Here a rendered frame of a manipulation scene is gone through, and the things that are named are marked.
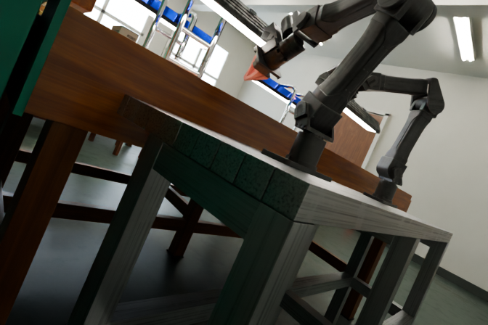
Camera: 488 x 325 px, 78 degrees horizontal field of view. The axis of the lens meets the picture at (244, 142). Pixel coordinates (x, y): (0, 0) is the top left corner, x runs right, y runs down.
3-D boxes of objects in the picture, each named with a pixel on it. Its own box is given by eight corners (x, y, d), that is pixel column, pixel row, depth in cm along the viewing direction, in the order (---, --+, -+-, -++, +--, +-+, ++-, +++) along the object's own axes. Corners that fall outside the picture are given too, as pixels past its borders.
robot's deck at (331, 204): (449, 243, 117) (453, 233, 117) (293, 222, 29) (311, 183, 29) (275, 162, 178) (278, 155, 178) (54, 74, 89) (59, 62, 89)
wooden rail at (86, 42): (399, 225, 171) (412, 196, 170) (19, 111, 48) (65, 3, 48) (378, 216, 180) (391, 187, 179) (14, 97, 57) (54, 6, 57)
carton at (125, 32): (135, 44, 59) (139, 35, 59) (118, 35, 57) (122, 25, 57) (125, 43, 63) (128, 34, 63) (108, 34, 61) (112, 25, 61)
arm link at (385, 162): (383, 174, 104) (431, 92, 104) (372, 170, 111) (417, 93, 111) (397, 183, 105) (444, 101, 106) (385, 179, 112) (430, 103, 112)
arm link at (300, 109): (298, 99, 65) (315, 101, 60) (324, 114, 69) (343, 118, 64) (286, 125, 65) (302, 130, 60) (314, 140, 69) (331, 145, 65)
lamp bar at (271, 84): (309, 114, 229) (313, 106, 229) (255, 79, 186) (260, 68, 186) (301, 112, 235) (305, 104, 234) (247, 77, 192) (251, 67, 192)
